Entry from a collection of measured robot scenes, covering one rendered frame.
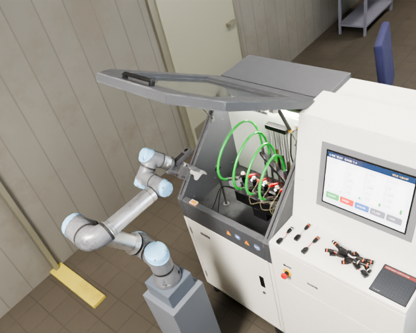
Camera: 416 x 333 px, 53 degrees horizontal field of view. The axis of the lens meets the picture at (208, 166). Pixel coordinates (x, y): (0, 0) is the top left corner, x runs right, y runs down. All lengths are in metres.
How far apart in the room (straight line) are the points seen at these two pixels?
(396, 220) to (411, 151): 0.33
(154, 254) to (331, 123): 1.04
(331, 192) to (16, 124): 2.27
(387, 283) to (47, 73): 2.64
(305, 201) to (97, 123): 2.09
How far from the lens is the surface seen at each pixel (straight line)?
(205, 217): 2.51
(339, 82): 2.35
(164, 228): 3.83
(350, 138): 1.94
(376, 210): 2.03
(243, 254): 2.50
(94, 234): 1.85
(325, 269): 2.09
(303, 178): 2.16
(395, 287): 2.05
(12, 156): 3.40
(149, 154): 2.00
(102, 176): 3.89
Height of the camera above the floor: 2.66
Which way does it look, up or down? 38 degrees down
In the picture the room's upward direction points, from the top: 15 degrees counter-clockwise
